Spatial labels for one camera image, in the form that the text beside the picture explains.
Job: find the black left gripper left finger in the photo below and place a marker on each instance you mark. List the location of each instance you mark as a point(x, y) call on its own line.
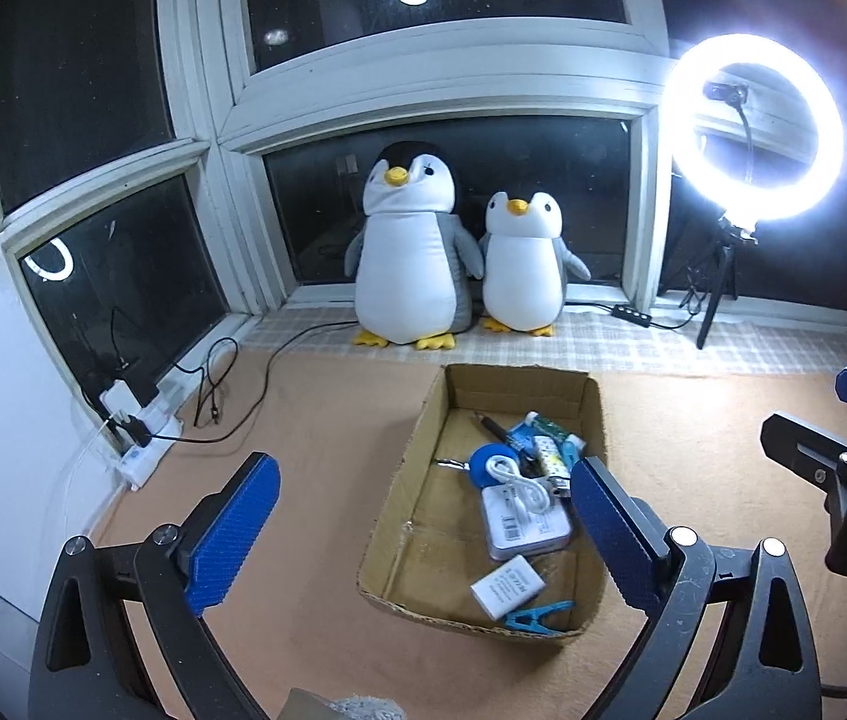
point(221, 531)

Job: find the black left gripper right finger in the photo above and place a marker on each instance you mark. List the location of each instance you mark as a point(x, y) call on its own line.
point(627, 535)

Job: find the green glitter glue tube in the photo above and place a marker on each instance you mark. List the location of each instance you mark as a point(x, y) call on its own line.
point(549, 428)

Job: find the white rectangular tin box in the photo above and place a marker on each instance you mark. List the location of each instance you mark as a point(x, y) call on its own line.
point(512, 530)

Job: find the blue clothes peg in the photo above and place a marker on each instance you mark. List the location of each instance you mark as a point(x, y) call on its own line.
point(534, 620)

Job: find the white wall charger plug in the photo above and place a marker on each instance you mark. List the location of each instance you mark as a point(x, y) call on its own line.
point(507, 587)

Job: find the blue phone stand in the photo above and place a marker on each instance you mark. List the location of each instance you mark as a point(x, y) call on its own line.
point(524, 438)

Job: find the black marker pen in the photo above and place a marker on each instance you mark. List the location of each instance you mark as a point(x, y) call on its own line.
point(494, 428)

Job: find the white power strip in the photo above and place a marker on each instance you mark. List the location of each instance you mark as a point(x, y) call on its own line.
point(139, 462)

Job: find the white power adapter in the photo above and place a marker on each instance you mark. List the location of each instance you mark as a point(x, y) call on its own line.
point(119, 400)

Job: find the small penguin plush toy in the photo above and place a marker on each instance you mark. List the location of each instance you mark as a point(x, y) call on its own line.
point(527, 264)

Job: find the large penguin plush toy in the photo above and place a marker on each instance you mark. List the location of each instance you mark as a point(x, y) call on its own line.
point(413, 259)

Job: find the white ring light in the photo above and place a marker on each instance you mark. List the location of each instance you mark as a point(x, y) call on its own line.
point(704, 92)

